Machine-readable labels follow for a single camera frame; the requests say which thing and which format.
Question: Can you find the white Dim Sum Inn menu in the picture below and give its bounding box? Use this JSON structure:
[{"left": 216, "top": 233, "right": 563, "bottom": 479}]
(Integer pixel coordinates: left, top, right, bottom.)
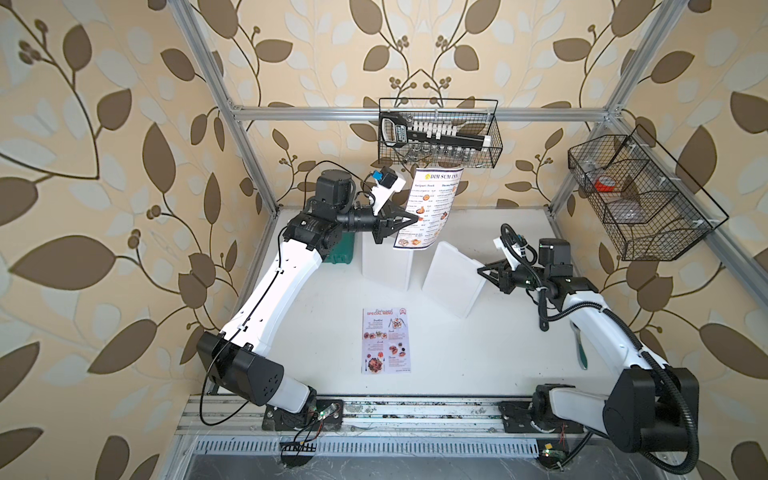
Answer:
[{"left": 394, "top": 168, "right": 464, "bottom": 250}]

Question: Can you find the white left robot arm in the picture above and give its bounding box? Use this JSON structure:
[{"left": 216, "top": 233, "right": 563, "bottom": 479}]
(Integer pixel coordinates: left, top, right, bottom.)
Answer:
[{"left": 197, "top": 167, "right": 418, "bottom": 415}]

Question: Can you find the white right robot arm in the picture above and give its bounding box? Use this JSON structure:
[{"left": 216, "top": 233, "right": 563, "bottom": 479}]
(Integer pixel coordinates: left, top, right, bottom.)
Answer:
[{"left": 477, "top": 225, "right": 699, "bottom": 459}]

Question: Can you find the green plastic tool case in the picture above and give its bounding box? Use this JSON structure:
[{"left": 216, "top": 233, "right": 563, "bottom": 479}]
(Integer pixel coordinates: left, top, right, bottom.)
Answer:
[{"left": 324, "top": 232, "right": 355, "bottom": 264}]

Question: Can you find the black tool in basket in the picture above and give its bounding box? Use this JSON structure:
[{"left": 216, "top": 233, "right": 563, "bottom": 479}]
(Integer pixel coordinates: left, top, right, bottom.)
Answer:
[{"left": 379, "top": 112, "right": 491, "bottom": 151}]

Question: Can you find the pink special menu sheet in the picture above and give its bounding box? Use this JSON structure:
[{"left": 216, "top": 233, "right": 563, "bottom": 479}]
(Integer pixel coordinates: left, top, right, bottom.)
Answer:
[{"left": 361, "top": 307, "right": 411, "bottom": 375}]

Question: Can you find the red object in basket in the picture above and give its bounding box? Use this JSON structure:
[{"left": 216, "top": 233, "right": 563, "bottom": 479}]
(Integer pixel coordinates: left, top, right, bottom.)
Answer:
[{"left": 593, "top": 175, "right": 617, "bottom": 193}]

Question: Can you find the green handled tool on table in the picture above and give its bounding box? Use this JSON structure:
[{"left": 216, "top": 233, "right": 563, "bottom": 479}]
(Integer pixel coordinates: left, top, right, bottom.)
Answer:
[{"left": 570, "top": 322, "right": 589, "bottom": 370}]

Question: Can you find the black wire basket back wall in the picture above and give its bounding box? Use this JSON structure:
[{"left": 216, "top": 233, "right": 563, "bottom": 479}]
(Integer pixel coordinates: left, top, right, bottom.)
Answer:
[{"left": 378, "top": 96, "right": 503, "bottom": 169}]

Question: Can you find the black wire basket wall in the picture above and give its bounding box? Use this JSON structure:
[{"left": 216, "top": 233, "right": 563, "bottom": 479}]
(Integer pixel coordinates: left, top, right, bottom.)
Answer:
[
  {"left": 568, "top": 125, "right": 729, "bottom": 262},
  {"left": 378, "top": 96, "right": 503, "bottom": 169}
]

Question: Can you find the black corrugated cable conduit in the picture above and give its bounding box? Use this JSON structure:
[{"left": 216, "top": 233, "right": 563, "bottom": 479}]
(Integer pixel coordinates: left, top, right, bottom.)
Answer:
[{"left": 500, "top": 223, "right": 701, "bottom": 476}]

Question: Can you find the black wire basket right wall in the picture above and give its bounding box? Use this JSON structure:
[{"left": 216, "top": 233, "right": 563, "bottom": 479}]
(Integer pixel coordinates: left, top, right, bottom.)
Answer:
[{"left": 568, "top": 125, "right": 729, "bottom": 262}]

